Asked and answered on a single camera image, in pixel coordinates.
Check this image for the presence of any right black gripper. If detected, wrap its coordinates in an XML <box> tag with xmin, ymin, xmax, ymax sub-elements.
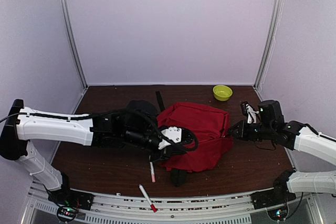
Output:
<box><xmin>228</xmin><ymin>120</ymin><xmax>275</xmax><ymax>141</ymax></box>

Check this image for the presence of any red backpack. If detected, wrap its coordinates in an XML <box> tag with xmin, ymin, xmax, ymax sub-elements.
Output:
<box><xmin>155</xmin><ymin>91</ymin><xmax>234</xmax><ymax>187</ymax></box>

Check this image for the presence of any pink capped white marker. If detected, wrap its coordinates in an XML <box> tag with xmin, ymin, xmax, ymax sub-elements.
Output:
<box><xmin>149</xmin><ymin>162</ymin><xmax>156</xmax><ymax>183</ymax></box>

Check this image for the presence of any red capped white marker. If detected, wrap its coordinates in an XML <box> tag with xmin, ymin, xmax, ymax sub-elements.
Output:
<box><xmin>139</xmin><ymin>184</ymin><xmax>157</xmax><ymax>212</ymax></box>

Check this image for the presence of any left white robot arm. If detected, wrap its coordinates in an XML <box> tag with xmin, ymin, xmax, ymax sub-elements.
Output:
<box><xmin>1</xmin><ymin>99</ymin><xmax>198</xmax><ymax>205</ymax></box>

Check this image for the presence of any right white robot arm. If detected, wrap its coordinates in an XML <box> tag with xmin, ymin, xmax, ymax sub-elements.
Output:
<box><xmin>228</xmin><ymin>100</ymin><xmax>335</xmax><ymax>204</ymax></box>

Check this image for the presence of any lime green bowl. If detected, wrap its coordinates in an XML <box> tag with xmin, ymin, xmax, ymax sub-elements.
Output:
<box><xmin>213</xmin><ymin>85</ymin><xmax>233</xmax><ymax>101</ymax></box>

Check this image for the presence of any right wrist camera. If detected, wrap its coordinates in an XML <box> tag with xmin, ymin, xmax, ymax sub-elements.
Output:
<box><xmin>240</xmin><ymin>101</ymin><xmax>260</xmax><ymax>124</ymax></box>

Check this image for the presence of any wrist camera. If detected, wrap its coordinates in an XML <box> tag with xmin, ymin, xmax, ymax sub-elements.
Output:
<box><xmin>158</xmin><ymin>126</ymin><xmax>182</xmax><ymax>150</ymax></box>
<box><xmin>240</xmin><ymin>101</ymin><xmax>260</xmax><ymax>124</ymax></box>

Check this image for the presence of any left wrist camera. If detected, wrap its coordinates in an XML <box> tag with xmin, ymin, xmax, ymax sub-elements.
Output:
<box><xmin>158</xmin><ymin>126</ymin><xmax>182</xmax><ymax>150</ymax></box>

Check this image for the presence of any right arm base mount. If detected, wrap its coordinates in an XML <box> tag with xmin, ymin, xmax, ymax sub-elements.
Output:
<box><xmin>251</xmin><ymin>189</ymin><xmax>289</xmax><ymax>222</ymax></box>

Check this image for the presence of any front aluminium rail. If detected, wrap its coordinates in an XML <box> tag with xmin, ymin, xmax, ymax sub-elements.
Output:
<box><xmin>19</xmin><ymin>180</ymin><xmax>315</xmax><ymax>223</ymax></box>

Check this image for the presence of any right aluminium frame post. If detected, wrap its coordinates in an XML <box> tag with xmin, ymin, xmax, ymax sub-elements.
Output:
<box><xmin>254</xmin><ymin>0</ymin><xmax>284</xmax><ymax>93</ymax></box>

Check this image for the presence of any aluminium frame post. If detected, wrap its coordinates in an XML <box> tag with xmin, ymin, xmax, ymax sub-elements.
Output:
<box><xmin>60</xmin><ymin>0</ymin><xmax>89</xmax><ymax>90</ymax></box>
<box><xmin>254</xmin><ymin>0</ymin><xmax>284</xmax><ymax>93</ymax></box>

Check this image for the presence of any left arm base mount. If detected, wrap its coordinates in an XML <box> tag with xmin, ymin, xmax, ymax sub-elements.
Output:
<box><xmin>47</xmin><ymin>190</ymin><xmax>94</xmax><ymax>223</ymax></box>

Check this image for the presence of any left aluminium frame post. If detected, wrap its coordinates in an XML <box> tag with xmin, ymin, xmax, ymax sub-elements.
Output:
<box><xmin>60</xmin><ymin>0</ymin><xmax>89</xmax><ymax>90</ymax></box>

